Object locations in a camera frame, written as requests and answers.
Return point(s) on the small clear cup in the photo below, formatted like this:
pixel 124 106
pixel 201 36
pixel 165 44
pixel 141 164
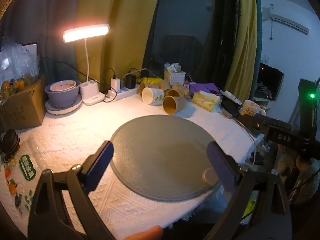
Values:
pixel 209 175

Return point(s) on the pink and white bowl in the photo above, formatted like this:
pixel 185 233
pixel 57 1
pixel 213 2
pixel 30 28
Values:
pixel 62 86

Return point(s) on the white desk lamp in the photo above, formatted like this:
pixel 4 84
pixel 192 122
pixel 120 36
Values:
pixel 93 93

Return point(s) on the purple cloth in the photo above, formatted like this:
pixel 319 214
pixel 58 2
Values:
pixel 203 88

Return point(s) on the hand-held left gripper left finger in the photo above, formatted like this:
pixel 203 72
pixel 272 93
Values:
pixel 98 166

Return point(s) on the black charger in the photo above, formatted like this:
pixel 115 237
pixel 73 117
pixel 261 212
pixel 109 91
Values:
pixel 130 81

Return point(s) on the white cartoon mug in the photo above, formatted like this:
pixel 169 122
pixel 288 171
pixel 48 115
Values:
pixel 250 108

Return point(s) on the clear plastic bag of oranges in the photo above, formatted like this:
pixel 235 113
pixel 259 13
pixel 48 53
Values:
pixel 15 65

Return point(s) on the white charger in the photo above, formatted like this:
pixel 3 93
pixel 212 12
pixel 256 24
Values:
pixel 115 83

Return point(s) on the cardboard box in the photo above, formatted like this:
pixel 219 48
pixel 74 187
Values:
pixel 20 110

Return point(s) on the white plate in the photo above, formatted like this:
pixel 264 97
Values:
pixel 63 110

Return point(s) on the person's right hand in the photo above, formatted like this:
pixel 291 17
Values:
pixel 302 163

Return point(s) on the yellow green packet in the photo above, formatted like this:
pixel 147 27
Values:
pixel 250 206

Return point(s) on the white textured tablecloth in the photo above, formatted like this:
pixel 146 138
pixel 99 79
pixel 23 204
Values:
pixel 75 140

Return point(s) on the white power strip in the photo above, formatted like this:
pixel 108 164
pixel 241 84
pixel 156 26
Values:
pixel 125 92

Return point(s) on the yellow curtain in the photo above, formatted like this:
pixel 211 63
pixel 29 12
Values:
pixel 120 5
pixel 246 42

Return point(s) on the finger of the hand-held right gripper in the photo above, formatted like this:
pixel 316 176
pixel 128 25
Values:
pixel 250 120

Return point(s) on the yellow tissue box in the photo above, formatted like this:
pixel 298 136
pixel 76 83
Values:
pixel 205 101

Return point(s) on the purple bowl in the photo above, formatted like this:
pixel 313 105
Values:
pixel 62 97

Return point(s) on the person's left hand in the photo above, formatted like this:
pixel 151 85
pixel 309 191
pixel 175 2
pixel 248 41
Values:
pixel 146 233

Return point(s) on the white floral cup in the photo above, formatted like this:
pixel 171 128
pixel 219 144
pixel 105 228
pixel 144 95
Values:
pixel 152 96

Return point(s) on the white tube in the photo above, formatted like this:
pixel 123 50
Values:
pixel 232 97

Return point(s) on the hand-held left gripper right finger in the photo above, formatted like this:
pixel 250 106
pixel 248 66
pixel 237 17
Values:
pixel 223 170

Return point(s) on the fruit print plastic bag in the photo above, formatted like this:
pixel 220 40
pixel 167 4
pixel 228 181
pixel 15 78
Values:
pixel 21 177

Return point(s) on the black round case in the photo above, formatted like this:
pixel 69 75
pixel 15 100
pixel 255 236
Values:
pixel 10 142

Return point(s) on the white air conditioner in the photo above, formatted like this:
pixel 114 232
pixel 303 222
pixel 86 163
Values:
pixel 287 21

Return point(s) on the black flat case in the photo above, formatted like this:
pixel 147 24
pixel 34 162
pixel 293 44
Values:
pixel 228 107

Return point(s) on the dark monitor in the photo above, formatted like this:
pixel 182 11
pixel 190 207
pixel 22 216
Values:
pixel 270 82

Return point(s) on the brown paper cup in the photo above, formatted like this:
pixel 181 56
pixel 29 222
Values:
pixel 175 93
pixel 165 85
pixel 184 89
pixel 147 85
pixel 175 104

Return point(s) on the grey round turntable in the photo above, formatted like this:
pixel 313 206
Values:
pixel 160 155

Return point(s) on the white plastic basket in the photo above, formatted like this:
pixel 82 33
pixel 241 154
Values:
pixel 175 77

